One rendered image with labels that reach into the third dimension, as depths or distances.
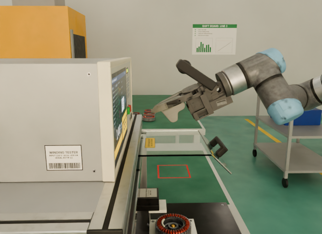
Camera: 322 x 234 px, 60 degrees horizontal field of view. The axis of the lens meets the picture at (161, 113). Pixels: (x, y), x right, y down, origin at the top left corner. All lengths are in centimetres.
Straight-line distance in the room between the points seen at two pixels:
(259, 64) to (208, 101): 16
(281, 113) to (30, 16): 394
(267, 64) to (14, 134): 58
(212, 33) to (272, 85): 529
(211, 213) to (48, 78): 78
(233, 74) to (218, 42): 528
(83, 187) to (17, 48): 399
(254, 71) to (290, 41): 577
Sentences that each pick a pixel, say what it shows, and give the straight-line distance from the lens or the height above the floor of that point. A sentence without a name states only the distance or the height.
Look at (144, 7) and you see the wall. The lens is 592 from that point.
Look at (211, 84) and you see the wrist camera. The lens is 73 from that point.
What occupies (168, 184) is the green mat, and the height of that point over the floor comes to 75.
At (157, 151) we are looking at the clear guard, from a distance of 79.
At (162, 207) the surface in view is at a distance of 88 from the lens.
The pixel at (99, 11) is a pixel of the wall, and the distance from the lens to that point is 600.
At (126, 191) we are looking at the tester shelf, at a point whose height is 111.
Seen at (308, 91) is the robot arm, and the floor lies 123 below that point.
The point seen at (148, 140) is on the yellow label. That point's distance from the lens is 88.
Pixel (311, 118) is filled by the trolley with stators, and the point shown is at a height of 62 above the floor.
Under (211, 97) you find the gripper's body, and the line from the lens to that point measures 75.
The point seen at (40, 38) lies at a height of 153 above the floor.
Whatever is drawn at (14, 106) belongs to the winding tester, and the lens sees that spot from 51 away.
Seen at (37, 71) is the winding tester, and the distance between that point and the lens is 49.
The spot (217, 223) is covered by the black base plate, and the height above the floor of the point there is 77.
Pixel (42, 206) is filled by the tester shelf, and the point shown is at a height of 111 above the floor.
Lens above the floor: 133
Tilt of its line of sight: 12 degrees down
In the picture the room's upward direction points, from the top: straight up
